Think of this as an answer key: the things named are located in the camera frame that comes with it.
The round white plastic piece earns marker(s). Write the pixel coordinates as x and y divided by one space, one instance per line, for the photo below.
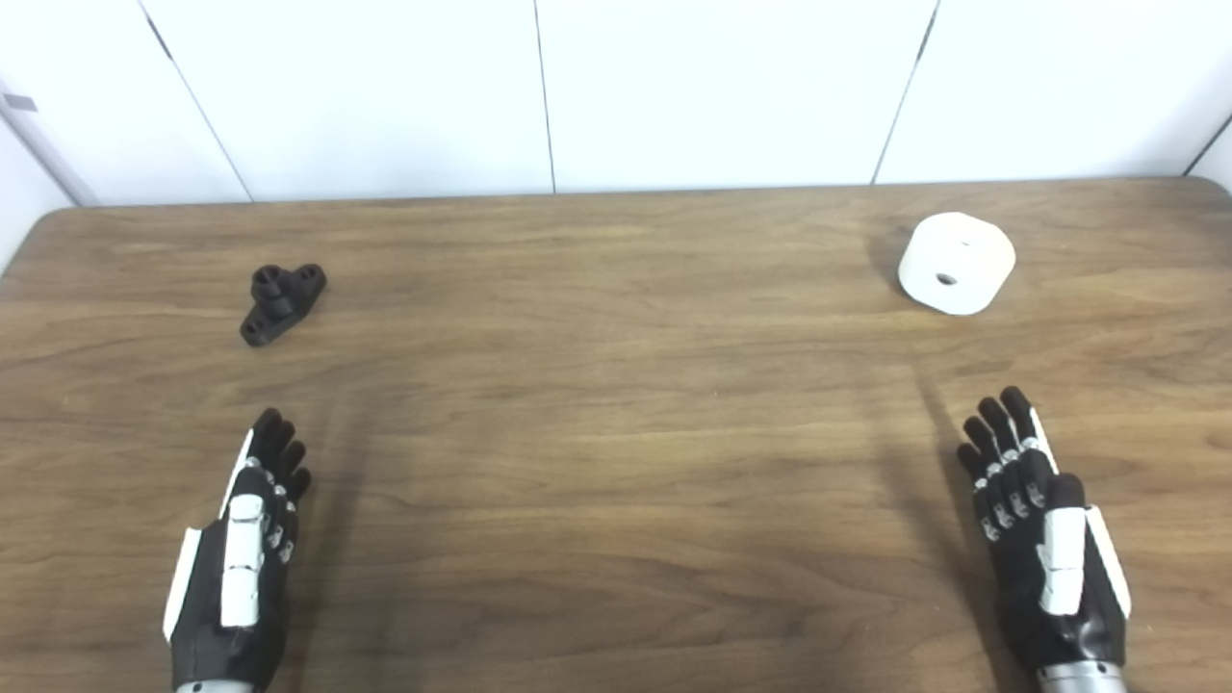
972 252

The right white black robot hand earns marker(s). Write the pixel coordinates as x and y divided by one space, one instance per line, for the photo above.
1059 577

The black plastic holder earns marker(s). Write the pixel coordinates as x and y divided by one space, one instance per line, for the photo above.
274 310

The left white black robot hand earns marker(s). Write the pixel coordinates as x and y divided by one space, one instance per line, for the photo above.
241 577

